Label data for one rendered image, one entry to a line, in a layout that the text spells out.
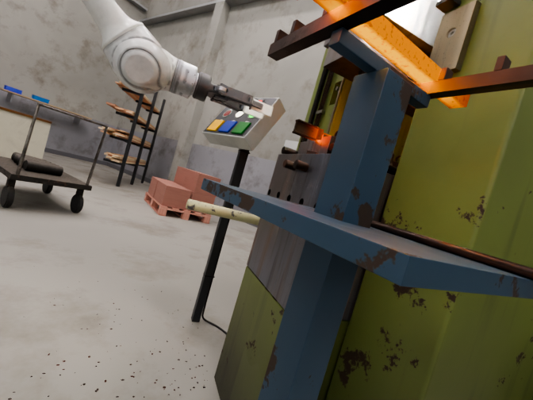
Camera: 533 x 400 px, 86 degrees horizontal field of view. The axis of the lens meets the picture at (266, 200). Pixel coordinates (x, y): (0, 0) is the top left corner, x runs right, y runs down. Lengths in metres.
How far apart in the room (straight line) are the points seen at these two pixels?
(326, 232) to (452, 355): 0.60
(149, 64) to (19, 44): 9.53
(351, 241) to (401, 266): 0.04
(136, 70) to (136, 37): 0.07
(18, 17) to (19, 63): 1.06
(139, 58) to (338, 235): 0.53
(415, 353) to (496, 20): 0.77
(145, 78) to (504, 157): 0.74
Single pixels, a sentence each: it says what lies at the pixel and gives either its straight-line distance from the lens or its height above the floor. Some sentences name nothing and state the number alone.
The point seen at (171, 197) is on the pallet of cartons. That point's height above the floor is 0.28.
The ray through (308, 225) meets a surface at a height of 0.76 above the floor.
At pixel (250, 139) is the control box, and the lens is 1.30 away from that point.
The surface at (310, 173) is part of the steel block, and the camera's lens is 0.85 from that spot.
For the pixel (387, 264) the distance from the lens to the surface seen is 0.20.
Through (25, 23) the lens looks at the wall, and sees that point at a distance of 10.26.
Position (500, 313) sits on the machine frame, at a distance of 0.88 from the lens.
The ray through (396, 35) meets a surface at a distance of 0.48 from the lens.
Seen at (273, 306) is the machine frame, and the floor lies 0.45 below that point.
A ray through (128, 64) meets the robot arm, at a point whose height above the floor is 0.93.
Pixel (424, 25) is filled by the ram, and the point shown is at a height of 1.41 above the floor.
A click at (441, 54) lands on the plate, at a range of 0.95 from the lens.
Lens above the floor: 0.78
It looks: 2 degrees down
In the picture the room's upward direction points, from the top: 16 degrees clockwise
